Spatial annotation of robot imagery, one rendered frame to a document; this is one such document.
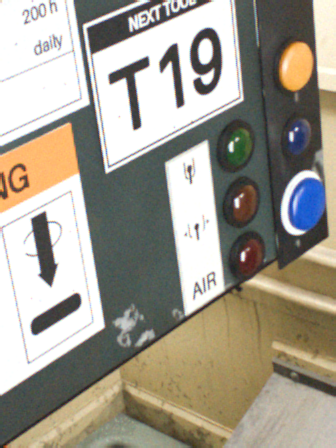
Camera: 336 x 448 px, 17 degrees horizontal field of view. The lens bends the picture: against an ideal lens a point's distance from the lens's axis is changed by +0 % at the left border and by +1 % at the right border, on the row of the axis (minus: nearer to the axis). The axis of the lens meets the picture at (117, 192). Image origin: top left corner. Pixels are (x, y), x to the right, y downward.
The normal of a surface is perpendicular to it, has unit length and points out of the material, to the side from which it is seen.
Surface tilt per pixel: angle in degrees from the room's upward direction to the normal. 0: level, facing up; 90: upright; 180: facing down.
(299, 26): 90
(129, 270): 90
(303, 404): 25
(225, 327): 90
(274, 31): 90
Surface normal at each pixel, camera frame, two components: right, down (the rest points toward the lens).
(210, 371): -0.70, 0.39
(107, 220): 0.70, 0.21
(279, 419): -0.41, -0.66
